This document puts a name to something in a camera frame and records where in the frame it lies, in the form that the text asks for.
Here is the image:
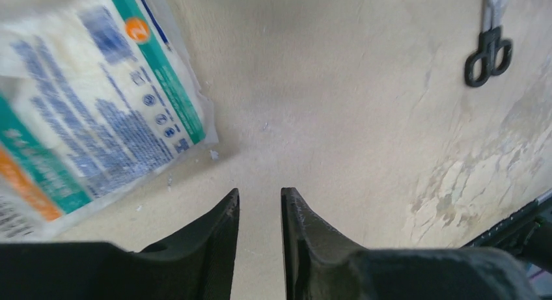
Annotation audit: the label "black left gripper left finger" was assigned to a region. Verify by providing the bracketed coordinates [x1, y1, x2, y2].
[1, 189, 240, 299]

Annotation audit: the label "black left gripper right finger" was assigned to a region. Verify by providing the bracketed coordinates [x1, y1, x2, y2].
[281, 187, 538, 299]

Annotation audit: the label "colourful plaster box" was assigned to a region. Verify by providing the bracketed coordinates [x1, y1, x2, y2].
[1, 0, 218, 243]

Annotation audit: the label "black handled scissors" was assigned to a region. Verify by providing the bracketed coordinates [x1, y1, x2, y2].
[464, 0, 513, 88]

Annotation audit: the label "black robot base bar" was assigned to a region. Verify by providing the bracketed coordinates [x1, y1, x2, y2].
[465, 190, 551, 273]

